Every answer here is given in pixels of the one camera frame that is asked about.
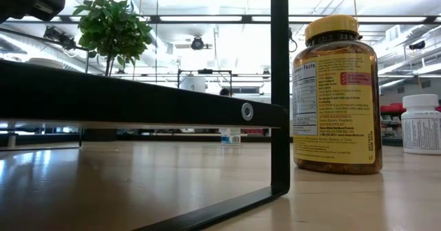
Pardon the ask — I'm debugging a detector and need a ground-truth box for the white cylinder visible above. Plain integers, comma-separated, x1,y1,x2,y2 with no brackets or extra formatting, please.
180,75,207,93

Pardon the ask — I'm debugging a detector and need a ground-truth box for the rack with red bins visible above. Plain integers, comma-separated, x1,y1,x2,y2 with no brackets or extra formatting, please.
380,101,441,148

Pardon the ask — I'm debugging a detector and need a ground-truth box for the black ceiling spot lamp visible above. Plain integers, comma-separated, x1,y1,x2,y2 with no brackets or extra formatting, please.
43,26,77,51
288,27,298,53
408,39,427,51
190,35,205,51

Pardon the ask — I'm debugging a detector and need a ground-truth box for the black metal shelf frame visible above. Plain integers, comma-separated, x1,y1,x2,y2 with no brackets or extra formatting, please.
0,0,291,231

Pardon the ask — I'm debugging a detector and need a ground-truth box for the amber bottle with yellow cap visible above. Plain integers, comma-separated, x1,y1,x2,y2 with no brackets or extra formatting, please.
291,14,383,175

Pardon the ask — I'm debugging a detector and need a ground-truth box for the black metal stand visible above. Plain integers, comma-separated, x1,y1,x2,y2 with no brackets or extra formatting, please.
177,68,234,96

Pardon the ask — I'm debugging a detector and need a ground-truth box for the black aluminium table frame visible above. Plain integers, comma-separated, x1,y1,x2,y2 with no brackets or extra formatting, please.
0,129,404,148

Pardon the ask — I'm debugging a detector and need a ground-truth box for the green artificial plant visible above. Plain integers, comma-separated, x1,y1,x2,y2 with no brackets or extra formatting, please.
71,0,154,77

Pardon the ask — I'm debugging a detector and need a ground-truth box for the white-capped bottle with printed label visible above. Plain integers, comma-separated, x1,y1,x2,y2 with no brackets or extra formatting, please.
400,93,441,156

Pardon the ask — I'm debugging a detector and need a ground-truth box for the yellow hanging cord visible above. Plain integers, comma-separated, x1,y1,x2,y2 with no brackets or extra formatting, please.
351,0,360,32

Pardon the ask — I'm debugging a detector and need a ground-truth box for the white air vent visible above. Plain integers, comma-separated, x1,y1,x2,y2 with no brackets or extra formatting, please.
384,23,411,43

